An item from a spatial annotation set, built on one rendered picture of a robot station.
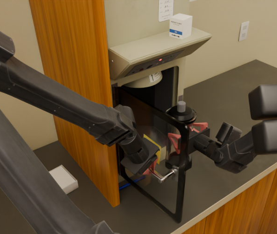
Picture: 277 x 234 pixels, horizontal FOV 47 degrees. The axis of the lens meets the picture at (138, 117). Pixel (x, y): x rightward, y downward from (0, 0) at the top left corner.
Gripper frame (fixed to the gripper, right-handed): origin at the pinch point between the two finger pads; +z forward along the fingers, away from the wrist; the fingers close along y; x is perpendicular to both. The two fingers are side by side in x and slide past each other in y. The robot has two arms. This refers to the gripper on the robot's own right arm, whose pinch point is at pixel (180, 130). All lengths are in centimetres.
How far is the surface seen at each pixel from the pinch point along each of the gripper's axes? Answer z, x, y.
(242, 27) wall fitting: 51, -5, -100
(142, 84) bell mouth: 13.5, -15.2, 5.9
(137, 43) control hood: 7.2, -33.0, 11.5
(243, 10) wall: 51, -16, -99
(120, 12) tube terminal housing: 9.3, -42.6, 15.4
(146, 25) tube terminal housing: 9.5, -37.0, 6.3
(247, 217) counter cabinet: -12, 60, -34
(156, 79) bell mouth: 12.8, -15.6, -0.2
